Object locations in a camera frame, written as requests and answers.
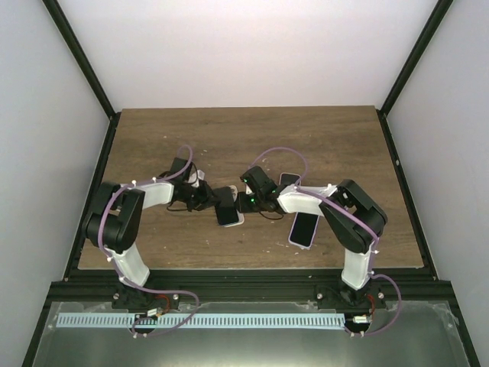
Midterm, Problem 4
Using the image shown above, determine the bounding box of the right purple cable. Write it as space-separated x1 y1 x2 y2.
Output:
248 147 402 338

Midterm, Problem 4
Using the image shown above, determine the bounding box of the black aluminium frame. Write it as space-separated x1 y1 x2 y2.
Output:
23 1 480 366

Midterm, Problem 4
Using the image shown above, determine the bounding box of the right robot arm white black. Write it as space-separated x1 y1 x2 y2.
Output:
236 166 388 308

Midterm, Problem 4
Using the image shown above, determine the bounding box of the lavender phone case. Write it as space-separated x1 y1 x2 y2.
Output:
287 212 320 251

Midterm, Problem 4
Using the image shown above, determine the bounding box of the beige phone case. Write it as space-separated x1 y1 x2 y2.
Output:
217 185 245 229

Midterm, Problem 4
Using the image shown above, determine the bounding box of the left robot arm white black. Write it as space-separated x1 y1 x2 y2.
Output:
83 158 219 309

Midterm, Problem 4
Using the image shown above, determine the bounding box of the light blue slotted cable duct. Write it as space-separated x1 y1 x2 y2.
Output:
56 313 345 330

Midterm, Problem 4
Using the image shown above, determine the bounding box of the metal front plate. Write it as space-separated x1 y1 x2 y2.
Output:
34 301 469 366

